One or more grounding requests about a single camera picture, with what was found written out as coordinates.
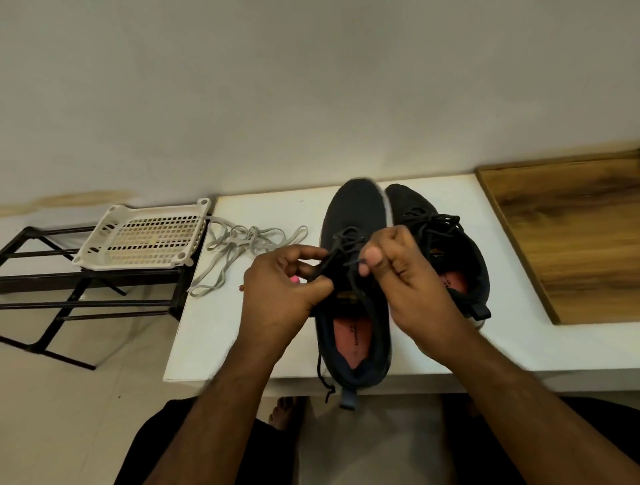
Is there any person's left forearm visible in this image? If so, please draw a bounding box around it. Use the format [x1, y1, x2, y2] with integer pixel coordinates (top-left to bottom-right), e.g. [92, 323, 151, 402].
[145, 334, 291, 485]

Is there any person's right hand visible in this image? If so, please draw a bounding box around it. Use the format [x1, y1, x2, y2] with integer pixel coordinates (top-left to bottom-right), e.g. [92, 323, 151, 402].
[358, 225, 481, 361]

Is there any grey shoelaces bundle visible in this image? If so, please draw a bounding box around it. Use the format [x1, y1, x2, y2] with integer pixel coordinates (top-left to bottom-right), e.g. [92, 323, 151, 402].
[189, 220, 310, 297]

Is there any white perforated plastic tray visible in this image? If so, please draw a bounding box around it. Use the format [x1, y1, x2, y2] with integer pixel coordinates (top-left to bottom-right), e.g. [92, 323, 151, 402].
[72, 197, 214, 272]

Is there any person's right forearm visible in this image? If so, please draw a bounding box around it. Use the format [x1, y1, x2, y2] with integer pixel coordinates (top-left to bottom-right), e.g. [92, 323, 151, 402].
[430, 330, 640, 485]

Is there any person's bare foot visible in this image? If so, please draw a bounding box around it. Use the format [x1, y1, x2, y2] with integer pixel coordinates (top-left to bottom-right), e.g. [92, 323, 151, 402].
[268, 396, 309, 431]

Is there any wooden board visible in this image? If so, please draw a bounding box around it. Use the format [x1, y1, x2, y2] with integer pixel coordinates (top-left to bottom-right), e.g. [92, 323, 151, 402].
[476, 150, 640, 326]

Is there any dark sneaker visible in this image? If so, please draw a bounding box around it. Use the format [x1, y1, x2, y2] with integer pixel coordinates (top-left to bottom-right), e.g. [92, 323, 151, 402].
[314, 178, 394, 411]
[385, 183, 493, 323]

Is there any person's left hand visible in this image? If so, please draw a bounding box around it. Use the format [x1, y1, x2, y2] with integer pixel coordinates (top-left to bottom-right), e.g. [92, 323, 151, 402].
[238, 244, 335, 356]

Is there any black metal rack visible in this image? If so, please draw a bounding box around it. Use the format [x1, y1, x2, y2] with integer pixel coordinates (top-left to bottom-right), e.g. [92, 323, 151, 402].
[0, 218, 211, 371]

